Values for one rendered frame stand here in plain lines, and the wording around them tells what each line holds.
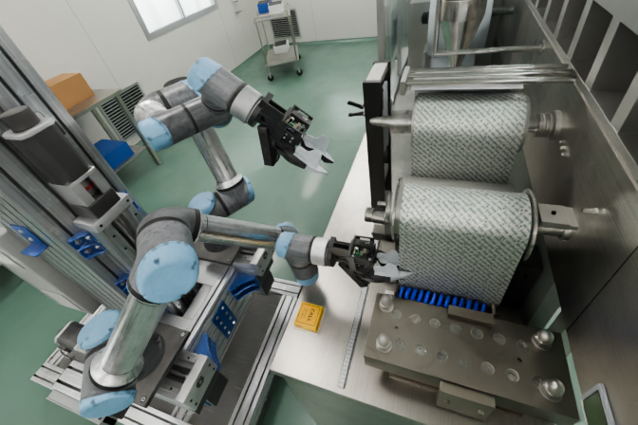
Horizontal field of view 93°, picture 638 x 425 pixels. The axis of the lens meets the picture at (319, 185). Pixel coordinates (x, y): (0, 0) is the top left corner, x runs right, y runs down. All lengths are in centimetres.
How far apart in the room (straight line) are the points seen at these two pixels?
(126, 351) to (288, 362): 39
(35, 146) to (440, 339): 105
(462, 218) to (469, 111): 27
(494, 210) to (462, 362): 34
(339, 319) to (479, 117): 66
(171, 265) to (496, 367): 70
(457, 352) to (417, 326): 9
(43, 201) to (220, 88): 61
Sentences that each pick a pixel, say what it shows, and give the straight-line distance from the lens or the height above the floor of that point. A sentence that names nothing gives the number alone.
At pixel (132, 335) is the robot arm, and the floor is 116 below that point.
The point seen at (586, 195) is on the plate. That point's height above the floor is 134.
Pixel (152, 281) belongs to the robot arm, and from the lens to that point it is 70.
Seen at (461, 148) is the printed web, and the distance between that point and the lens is 83.
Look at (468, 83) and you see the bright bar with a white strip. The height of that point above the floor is 145.
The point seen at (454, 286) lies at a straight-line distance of 83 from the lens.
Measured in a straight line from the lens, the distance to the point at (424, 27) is 153.
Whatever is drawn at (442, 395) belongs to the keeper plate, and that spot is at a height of 100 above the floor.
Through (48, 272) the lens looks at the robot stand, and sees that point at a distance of 143.
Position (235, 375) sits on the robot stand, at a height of 21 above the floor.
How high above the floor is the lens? 178
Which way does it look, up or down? 40 degrees down
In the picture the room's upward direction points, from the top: 12 degrees counter-clockwise
